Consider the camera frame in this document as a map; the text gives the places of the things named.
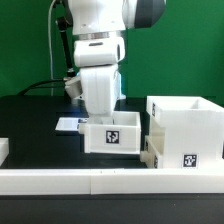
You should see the white border rail frame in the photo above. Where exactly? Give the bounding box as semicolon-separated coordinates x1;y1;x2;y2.
0;137;224;196

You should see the white front drawer box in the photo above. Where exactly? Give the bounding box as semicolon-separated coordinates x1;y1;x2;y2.
140;136;164;169

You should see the white drawer box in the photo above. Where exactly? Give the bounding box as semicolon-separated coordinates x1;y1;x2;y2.
140;136;164;169
78;111;141;154

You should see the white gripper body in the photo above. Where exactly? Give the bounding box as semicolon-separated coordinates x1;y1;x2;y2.
79;65;119;116

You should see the white cable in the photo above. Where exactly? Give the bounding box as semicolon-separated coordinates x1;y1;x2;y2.
47;0;59;81

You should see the white drawer cabinet frame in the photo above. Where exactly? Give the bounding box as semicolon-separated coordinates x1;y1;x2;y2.
146;96;224;169

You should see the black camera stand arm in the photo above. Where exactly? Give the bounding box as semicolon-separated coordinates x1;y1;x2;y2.
55;0;75;77

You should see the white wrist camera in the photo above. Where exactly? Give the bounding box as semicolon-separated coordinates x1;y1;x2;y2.
65;76;82;98

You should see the white marker sheet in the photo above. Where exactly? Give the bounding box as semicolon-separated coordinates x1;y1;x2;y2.
56;117;87;131

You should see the black cable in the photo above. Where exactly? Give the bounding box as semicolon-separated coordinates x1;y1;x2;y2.
16;78;73;97

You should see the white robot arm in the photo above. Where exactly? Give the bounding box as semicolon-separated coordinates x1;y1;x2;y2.
67;0;166;117

